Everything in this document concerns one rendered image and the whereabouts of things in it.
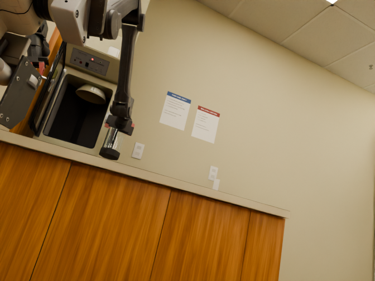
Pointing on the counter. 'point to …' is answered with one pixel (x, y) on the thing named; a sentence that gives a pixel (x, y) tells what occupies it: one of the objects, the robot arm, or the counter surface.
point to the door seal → (46, 90)
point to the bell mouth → (91, 93)
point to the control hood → (112, 74)
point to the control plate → (89, 62)
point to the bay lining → (75, 117)
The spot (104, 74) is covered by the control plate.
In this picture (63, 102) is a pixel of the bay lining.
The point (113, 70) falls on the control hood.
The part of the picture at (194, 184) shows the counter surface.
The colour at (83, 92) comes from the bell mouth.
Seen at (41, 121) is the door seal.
